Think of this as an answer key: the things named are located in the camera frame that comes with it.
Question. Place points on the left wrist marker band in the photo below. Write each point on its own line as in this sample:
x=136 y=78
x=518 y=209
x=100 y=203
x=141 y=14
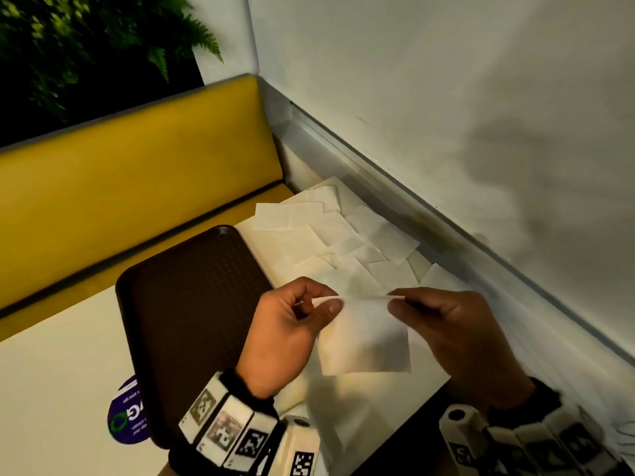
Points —
x=223 y=431

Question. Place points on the person's left thumb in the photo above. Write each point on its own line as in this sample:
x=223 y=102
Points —
x=325 y=314

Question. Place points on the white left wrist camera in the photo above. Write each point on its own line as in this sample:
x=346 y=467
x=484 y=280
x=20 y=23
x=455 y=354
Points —
x=297 y=448

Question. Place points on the wrist marker band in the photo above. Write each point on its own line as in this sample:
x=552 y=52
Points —
x=550 y=436
x=223 y=431

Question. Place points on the purple round sticker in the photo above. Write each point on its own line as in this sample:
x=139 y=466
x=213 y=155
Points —
x=124 y=416

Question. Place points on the person's right thumb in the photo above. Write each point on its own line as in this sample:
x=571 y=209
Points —
x=414 y=312

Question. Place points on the pile of loose white napkins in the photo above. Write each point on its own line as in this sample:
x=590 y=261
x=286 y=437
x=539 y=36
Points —
x=342 y=237

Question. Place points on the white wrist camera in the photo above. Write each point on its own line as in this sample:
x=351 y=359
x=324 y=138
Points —
x=464 y=436
x=297 y=448

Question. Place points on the white paper napkin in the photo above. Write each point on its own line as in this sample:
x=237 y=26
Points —
x=364 y=339

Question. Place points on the green fern plant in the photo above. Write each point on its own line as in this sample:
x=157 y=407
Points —
x=64 y=44

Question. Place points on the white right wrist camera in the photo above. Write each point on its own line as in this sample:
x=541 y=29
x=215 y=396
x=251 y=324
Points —
x=464 y=436

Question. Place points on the person's right hand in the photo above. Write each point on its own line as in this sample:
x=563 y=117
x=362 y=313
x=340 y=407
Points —
x=464 y=339

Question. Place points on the right wrist marker band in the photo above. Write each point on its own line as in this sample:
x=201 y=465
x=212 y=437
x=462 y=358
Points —
x=550 y=436

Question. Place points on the person's left hand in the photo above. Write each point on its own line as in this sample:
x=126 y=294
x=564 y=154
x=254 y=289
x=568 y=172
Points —
x=280 y=339

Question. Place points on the yellow upholstered bench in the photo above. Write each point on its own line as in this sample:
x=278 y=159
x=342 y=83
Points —
x=124 y=183

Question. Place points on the dark brown plastic tray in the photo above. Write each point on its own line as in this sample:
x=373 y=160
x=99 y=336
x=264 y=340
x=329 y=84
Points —
x=193 y=312

